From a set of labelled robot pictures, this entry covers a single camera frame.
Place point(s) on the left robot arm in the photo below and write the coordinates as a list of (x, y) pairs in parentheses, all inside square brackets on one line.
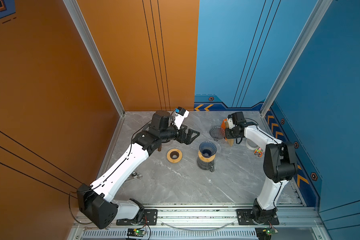
[(97, 200)]

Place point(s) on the grey ribbed glass pitcher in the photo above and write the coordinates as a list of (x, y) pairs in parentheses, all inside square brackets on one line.
[(207, 166)]

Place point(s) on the grey glass dripper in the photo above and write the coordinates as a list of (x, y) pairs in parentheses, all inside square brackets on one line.
[(217, 133)]

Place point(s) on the white tape roll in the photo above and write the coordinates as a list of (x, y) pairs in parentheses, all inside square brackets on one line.
[(251, 145)]

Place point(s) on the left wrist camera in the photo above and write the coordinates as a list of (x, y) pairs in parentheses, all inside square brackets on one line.
[(179, 115)]

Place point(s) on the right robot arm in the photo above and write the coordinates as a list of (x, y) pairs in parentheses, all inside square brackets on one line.
[(280, 163)]

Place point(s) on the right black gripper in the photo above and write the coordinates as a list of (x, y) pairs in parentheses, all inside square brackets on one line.
[(227, 136)]

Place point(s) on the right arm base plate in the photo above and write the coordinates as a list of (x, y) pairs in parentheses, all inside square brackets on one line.
[(244, 218)]

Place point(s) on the brown paper coffee filter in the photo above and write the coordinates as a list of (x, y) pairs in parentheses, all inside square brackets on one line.
[(230, 142)]

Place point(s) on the left green circuit board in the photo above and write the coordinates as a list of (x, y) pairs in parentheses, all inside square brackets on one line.
[(136, 233)]

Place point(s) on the right circuit board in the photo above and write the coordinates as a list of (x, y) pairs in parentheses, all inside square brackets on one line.
[(265, 234)]

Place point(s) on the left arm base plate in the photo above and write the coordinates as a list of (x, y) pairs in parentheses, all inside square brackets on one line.
[(150, 217)]

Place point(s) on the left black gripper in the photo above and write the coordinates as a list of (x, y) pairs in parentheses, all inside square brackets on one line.
[(187, 140)]

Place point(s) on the metal wrench set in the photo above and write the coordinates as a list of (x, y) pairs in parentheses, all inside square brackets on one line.
[(135, 176)]

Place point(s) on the orange coffee filter box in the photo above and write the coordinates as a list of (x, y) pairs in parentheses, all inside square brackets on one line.
[(224, 126)]

